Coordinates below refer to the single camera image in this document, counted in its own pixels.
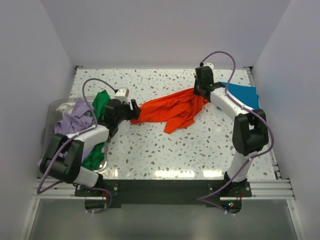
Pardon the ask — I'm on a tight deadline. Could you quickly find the orange t shirt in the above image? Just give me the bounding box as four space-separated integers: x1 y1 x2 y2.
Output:
130 88 209 134

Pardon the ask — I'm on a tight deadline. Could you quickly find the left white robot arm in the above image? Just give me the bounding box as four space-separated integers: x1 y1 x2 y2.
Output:
39 98 141 196

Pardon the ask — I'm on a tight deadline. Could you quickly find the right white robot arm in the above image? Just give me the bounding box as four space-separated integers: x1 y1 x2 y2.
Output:
193 64 269 200

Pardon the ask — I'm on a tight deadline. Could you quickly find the lavender t shirt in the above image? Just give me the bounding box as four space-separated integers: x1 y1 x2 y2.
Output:
54 98 104 170

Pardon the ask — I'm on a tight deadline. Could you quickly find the folded blue t shirt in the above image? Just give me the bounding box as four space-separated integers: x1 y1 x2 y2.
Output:
228 83 260 110

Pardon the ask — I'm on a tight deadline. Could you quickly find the white t shirt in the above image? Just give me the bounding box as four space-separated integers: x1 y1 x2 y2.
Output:
55 102 76 118

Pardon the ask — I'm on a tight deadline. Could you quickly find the green t shirt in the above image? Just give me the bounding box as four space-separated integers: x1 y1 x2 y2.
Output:
81 90 112 171

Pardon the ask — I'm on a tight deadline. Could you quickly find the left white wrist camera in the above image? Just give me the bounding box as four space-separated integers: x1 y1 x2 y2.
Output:
114 87 130 104

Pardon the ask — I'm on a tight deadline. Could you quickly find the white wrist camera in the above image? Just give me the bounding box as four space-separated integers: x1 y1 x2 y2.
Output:
114 87 130 104
200 62 215 71

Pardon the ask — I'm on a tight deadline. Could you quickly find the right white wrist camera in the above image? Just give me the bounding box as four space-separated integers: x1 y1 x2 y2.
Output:
200 62 215 71

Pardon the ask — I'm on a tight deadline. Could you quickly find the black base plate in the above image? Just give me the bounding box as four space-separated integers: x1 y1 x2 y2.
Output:
74 179 252 213

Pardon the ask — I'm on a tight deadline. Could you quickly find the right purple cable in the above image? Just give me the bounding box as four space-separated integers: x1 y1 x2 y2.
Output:
196 51 276 202

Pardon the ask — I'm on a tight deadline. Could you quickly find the purple cable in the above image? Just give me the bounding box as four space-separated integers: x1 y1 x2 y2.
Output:
36 78 120 195
196 51 276 202

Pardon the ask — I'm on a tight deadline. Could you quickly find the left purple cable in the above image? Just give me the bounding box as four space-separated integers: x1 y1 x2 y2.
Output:
36 78 120 195

